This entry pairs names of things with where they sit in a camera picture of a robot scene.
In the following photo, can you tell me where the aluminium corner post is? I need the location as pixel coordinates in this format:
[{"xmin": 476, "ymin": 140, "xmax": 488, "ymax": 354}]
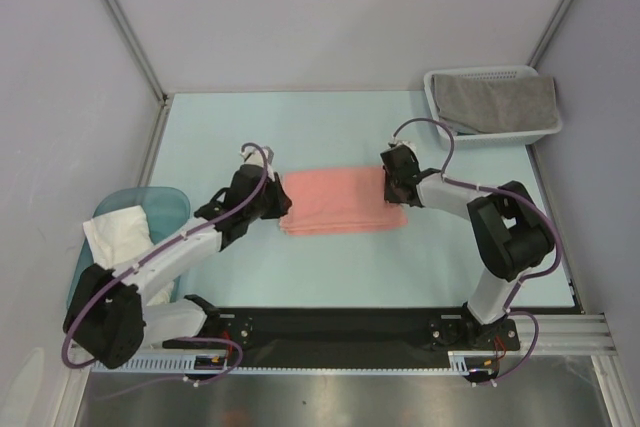
[
  {"xmin": 526, "ymin": 0, "xmax": 576, "ymax": 69},
  {"xmin": 73, "ymin": 0, "xmax": 169, "ymax": 107}
]

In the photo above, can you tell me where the white perforated plastic basket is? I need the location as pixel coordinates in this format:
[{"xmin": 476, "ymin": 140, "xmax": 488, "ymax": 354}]
[{"xmin": 424, "ymin": 65, "xmax": 563, "ymax": 149}]

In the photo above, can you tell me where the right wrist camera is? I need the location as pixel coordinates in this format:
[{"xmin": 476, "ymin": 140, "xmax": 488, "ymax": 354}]
[{"xmin": 388, "ymin": 136, "xmax": 417, "ymax": 154}]

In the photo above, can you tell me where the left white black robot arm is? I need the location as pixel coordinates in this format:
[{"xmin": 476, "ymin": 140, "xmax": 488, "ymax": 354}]
[{"xmin": 62, "ymin": 165, "xmax": 292, "ymax": 369}]

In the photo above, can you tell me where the aluminium frame rail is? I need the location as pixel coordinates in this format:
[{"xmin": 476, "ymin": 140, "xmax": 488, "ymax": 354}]
[{"xmin": 69, "ymin": 312, "xmax": 619, "ymax": 356}]

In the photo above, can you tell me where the slotted cable duct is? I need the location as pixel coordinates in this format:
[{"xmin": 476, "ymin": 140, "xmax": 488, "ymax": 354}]
[{"xmin": 117, "ymin": 347, "xmax": 498, "ymax": 376}]

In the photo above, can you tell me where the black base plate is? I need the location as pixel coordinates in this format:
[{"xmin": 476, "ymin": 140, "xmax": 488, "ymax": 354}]
[{"xmin": 163, "ymin": 307, "xmax": 520, "ymax": 355}]

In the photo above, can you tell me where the pink striped towel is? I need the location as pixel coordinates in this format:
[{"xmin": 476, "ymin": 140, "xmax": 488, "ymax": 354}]
[{"xmin": 279, "ymin": 166, "xmax": 408, "ymax": 236}]

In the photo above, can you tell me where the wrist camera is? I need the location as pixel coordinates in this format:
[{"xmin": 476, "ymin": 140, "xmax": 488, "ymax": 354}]
[
  {"xmin": 240, "ymin": 143, "xmax": 275, "ymax": 181},
  {"xmin": 388, "ymin": 136, "xmax": 417, "ymax": 154}
]

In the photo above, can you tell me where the left aluminium corner post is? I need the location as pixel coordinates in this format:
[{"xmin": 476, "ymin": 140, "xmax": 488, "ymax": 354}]
[{"xmin": 73, "ymin": 0, "xmax": 169, "ymax": 107}]

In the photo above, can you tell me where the right aluminium corner post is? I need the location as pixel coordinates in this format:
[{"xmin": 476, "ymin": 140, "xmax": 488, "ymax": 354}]
[{"xmin": 526, "ymin": 0, "xmax": 576, "ymax": 69}]

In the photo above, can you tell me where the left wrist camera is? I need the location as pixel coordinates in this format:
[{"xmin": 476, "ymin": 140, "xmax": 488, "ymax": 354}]
[{"xmin": 240, "ymin": 143, "xmax": 275, "ymax": 181}]

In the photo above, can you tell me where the grey terry towel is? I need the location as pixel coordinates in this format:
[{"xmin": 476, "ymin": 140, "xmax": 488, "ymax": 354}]
[{"xmin": 431, "ymin": 74, "xmax": 560, "ymax": 135}]

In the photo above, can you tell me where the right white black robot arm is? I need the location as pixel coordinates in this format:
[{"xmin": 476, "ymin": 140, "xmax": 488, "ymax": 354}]
[{"xmin": 380, "ymin": 143, "xmax": 561, "ymax": 349}]

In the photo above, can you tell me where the white towel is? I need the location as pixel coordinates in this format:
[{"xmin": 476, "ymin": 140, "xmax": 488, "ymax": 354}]
[{"xmin": 83, "ymin": 205, "xmax": 167, "ymax": 275}]

